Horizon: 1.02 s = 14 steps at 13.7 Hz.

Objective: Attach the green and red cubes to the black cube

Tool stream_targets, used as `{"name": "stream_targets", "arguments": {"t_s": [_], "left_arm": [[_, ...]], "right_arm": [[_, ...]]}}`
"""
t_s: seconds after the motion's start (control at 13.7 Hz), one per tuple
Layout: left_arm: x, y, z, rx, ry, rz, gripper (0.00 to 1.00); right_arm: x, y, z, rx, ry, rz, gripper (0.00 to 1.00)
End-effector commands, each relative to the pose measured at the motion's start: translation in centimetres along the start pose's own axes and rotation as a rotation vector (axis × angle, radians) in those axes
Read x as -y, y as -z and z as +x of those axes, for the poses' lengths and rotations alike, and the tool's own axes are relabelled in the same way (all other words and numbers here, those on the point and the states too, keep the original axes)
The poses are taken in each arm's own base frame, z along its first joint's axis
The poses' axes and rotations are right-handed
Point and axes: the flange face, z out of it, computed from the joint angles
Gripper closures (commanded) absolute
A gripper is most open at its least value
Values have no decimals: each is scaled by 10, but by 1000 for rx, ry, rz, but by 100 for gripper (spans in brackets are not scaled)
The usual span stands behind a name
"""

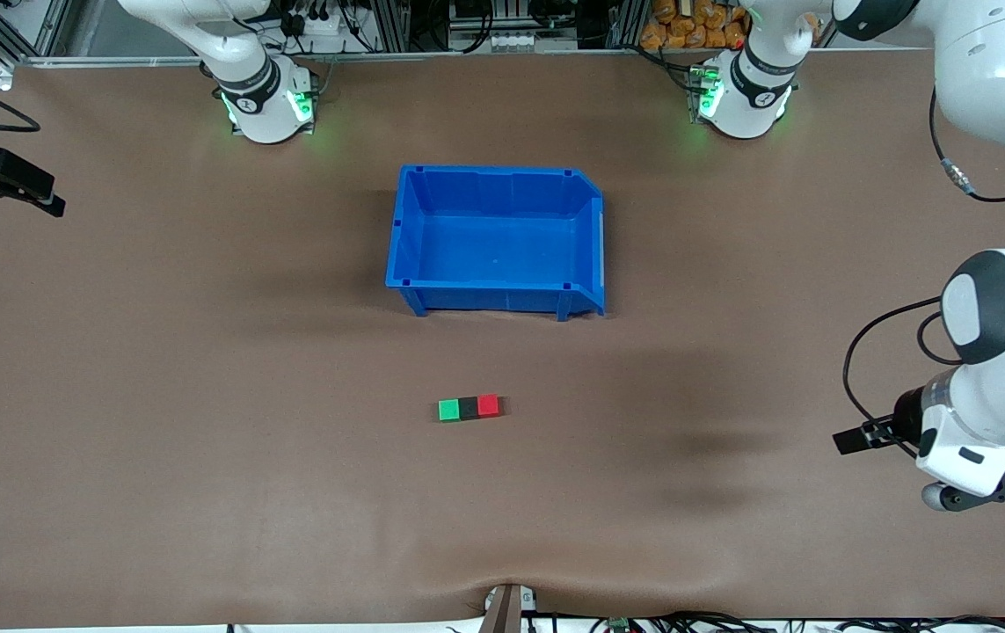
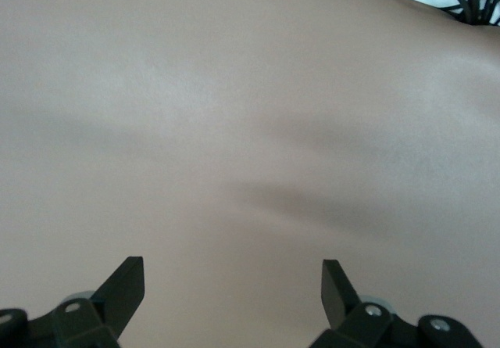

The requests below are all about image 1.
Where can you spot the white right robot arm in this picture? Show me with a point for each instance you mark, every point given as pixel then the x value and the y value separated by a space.
pixel 260 119

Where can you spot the orange packaged goods pile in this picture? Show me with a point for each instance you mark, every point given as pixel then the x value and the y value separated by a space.
pixel 687 31

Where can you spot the aluminium table edge rail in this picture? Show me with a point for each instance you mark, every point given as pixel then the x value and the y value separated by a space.
pixel 467 55

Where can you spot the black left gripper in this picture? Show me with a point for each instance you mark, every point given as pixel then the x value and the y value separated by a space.
pixel 905 416

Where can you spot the small green cube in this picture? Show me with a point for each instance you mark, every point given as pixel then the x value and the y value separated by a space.
pixel 448 411

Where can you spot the small black cube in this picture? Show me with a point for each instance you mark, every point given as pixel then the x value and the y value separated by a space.
pixel 468 408

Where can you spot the white power strip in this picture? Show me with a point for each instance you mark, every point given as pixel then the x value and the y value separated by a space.
pixel 317 24

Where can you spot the small red cube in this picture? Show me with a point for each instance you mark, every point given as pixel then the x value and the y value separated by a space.
pixel 488 404

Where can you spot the white table corner bracket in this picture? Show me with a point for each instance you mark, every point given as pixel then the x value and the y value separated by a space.
pixel 3 79

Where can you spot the large table cover mat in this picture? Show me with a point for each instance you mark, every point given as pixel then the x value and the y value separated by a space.
pixel 203 396

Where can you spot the black equipment rack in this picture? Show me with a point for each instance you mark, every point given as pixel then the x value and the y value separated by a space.
pixel 511 18

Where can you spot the blue plastic storage bin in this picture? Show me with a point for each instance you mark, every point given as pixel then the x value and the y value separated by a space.
pixel 498 246

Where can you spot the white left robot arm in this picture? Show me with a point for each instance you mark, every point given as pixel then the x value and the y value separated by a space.
pixel 1003 79

